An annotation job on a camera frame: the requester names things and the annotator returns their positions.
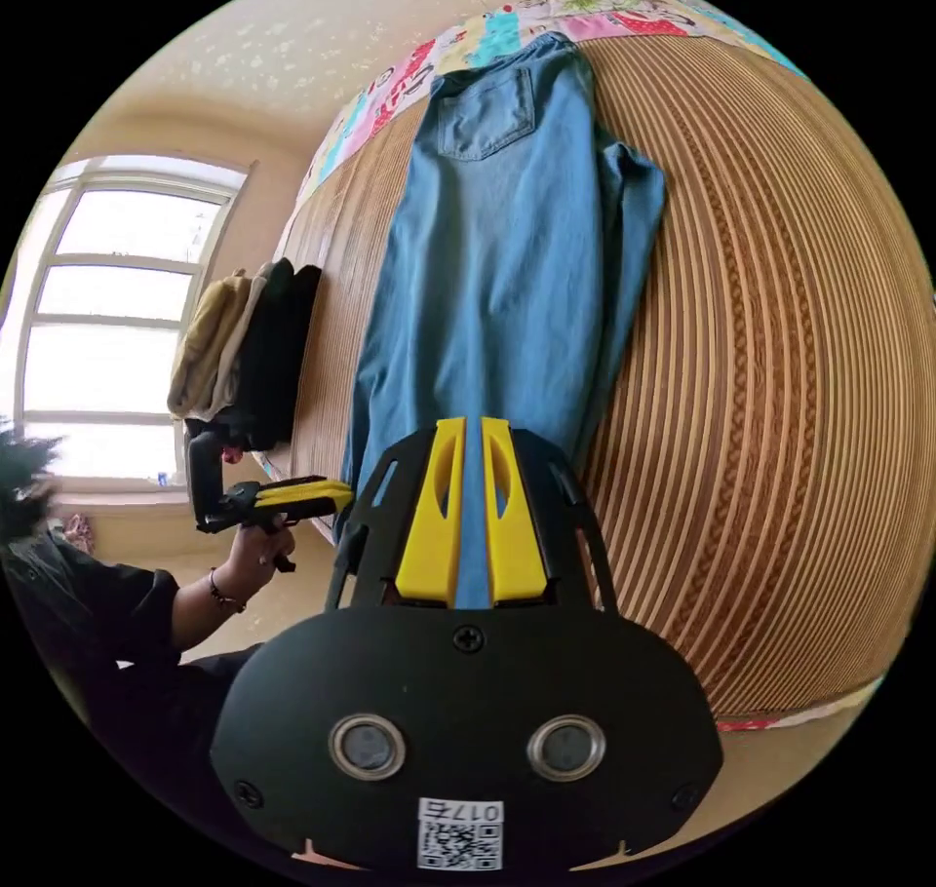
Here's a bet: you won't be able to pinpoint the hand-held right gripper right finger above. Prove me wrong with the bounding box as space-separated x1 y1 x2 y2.
480 415 548 605

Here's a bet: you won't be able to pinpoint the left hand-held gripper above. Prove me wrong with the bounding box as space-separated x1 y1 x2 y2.
195 474 357 574

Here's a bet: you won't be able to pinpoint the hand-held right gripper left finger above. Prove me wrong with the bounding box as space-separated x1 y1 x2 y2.
394 416 468 605

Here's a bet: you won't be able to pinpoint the blue pants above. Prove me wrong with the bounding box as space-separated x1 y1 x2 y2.
332 31 668 609

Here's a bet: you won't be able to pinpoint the person's left forearm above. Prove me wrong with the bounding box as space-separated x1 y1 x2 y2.
169 568 247 653

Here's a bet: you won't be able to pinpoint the person's left hand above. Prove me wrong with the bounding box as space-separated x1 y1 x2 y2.
215 521 296 604

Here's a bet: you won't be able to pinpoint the pile of clothes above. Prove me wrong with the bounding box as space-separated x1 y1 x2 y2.
166 257 325 454

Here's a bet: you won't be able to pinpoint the person's body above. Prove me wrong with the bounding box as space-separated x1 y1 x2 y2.
0 418 308 859

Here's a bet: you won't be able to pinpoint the window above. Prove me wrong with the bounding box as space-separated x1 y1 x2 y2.
0 154 254 497

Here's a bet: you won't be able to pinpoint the bed with woven mat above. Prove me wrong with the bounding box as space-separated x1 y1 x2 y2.
259 0 936 735

